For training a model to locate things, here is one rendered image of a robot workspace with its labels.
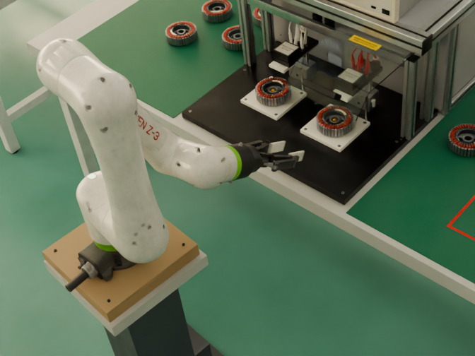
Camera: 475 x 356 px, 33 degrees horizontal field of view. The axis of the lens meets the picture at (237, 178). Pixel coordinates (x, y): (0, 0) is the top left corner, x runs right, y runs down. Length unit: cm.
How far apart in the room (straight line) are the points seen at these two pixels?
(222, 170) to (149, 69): 91
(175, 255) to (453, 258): 71
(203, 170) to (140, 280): 34
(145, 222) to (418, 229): 76
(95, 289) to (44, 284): 113
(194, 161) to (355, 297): 120
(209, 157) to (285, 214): 133
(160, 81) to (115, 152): 108
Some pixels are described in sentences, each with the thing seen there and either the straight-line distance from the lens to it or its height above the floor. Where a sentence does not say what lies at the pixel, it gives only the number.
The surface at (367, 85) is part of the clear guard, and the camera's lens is 211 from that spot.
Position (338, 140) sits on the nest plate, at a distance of 237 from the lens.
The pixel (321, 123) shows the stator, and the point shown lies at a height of 82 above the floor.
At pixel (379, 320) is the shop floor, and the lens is 291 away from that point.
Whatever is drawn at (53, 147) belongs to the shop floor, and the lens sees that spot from 376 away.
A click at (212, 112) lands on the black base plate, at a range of 253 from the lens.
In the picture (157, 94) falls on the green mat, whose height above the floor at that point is 75.
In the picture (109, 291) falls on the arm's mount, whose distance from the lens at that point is 208.
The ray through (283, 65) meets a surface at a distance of 250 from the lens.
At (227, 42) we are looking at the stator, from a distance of 280.
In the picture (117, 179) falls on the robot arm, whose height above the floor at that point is 121.
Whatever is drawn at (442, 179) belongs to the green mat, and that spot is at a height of 75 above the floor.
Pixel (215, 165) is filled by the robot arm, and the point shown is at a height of 105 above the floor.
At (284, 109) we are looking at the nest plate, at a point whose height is 78.
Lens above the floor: 238
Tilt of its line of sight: 44 degrees down
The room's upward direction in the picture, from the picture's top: 8 degrees counter-clockwise
